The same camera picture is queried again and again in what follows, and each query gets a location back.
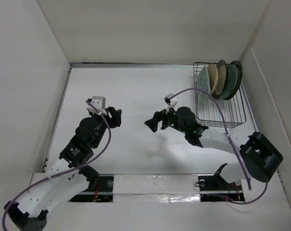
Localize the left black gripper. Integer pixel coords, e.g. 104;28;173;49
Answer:
89;106;121;148

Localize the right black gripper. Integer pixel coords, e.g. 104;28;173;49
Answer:
145;103;188;134

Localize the green rectangular divided plate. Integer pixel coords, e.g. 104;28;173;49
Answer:
197;66;211;104

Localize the tan floral round plate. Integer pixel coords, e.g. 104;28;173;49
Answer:
207;64;218;94

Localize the grey rimmed cream plate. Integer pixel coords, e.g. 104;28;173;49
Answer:
213;60;228;99

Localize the light blue floral plate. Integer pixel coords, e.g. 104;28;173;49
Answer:
219;64;238;99

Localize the dark patterned rim plate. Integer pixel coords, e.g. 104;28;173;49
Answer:
226;60;243;100

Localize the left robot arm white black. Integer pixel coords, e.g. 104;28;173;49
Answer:
2;107;122;231

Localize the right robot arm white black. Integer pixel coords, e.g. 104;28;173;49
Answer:
144;107;283;189

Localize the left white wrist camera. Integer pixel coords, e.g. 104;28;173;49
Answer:
86;96;107;116

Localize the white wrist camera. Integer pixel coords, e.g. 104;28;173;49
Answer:
164;93;178;113
86;96;107;116

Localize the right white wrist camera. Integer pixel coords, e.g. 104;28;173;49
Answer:
164;93;178;113

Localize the metal wire dish rack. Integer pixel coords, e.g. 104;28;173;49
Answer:
192;62;247;129

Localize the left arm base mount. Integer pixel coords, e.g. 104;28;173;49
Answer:
69;175;114;203

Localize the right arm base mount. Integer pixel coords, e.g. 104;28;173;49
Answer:
195;175;245;202

